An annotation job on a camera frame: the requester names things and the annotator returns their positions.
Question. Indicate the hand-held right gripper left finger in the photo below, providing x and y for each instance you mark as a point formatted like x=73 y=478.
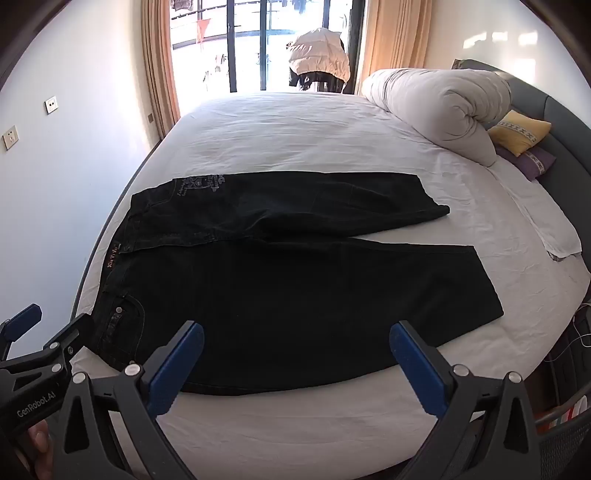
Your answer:
x=178 y=364

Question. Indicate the purple patterned pillow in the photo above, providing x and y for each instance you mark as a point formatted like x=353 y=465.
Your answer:
x=535 y=162

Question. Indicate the grey upholstered headboard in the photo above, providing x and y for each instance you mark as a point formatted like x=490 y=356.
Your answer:
x=568 y=138

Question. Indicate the orange curtain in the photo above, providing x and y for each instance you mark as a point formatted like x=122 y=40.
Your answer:
x=392 y=37
x=159 y=69

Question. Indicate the grey mesh basket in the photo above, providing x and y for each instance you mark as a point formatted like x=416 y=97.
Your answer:
x=568 y=443

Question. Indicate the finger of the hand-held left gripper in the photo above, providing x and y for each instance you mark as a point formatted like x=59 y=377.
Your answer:
x=23 y=319
x=69 y=344

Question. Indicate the black clothes rack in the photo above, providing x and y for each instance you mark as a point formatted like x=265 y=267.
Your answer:
x=323 y=81

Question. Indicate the beige puffer jacket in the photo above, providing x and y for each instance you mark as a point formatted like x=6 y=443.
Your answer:
x=318 y=50

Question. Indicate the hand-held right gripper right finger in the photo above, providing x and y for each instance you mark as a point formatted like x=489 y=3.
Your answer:
x=415 y=369

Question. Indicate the black pants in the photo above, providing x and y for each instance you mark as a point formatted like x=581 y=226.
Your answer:
x=277 y=286

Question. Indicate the black framed window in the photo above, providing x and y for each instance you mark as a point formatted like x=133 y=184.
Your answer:
x=233 y=55

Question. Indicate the person's left hand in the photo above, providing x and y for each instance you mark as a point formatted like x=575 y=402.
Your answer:
x=39 y=445

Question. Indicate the white wall socket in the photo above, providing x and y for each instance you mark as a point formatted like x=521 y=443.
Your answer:
x=51 y=105
x=10 y=137

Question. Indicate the white pillow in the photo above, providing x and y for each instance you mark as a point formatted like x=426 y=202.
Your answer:
x=438 y=106

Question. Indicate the orange hanging cloth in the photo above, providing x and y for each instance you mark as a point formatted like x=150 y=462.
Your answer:
x=201 y=30

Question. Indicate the yellow patterned pillow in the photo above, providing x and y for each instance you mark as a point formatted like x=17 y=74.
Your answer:
x=519 y=131

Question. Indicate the white bed sheet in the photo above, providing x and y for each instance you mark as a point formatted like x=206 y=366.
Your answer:
x=300 y=134

